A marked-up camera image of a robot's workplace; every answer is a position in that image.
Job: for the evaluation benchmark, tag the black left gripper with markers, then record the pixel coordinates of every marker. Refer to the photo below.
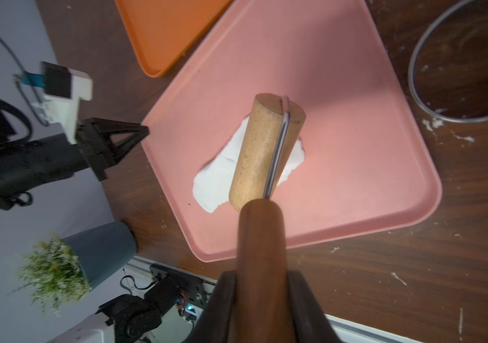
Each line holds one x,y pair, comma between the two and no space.
34,163

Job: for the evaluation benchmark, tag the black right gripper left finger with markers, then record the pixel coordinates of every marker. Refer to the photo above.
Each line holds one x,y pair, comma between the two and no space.
214,324

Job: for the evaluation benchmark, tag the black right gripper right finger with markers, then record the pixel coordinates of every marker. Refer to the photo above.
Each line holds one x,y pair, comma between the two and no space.
310,322

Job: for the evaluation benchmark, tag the wooden rolling pin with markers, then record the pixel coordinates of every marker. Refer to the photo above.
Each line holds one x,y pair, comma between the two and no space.
262,310

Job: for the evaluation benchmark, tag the white dough lump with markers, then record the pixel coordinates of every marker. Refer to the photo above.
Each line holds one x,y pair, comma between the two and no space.
216,180

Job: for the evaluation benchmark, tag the pink silicone mat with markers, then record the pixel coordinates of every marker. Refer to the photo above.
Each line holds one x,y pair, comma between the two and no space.
367,168

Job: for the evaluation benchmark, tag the small green potted plant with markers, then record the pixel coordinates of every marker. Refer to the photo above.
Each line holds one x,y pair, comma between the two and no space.
64,270

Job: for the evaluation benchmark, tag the orange plastic tray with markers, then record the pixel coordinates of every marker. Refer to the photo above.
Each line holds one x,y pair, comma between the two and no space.
161,31

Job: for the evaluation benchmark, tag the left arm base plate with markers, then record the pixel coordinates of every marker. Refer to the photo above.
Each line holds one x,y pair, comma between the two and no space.
197,289

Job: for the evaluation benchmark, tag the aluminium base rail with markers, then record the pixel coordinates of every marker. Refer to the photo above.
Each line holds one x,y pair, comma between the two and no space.
142,275

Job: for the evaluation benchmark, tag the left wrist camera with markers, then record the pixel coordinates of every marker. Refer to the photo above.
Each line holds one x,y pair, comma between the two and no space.
62,91

